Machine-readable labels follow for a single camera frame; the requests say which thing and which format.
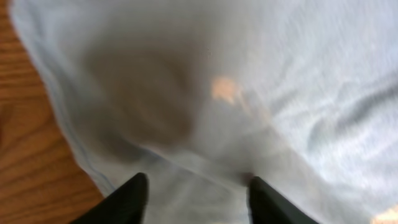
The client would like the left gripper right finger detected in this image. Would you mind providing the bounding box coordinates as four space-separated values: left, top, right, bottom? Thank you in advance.
248 176 318 224

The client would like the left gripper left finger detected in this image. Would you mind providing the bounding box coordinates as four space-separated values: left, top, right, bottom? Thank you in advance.
70 172 149 224

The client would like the light blue printed t-shirt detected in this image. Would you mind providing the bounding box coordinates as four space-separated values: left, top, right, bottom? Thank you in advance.
9 0 397 223

